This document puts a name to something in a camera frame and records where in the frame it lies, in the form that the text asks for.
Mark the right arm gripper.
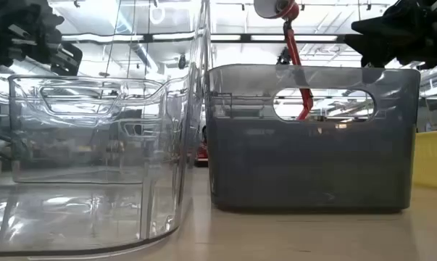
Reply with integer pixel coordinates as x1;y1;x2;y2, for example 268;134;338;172
344;0;437;70

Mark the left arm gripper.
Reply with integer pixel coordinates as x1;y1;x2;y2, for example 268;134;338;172
0;0;83;83

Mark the clear plastic basket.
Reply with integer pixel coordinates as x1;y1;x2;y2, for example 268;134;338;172
7;74;190;184
0;0;212;257

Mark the red desk lamp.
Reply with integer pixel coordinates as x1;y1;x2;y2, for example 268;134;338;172
253;0;315;121

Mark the solid yellow plastic basket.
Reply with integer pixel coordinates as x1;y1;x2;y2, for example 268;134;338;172
412;129;437;191

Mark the dark grey plastic basket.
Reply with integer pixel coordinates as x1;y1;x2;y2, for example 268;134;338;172
204;64;421;211

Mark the red equipment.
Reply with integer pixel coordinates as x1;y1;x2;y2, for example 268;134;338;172
196;141;209;163

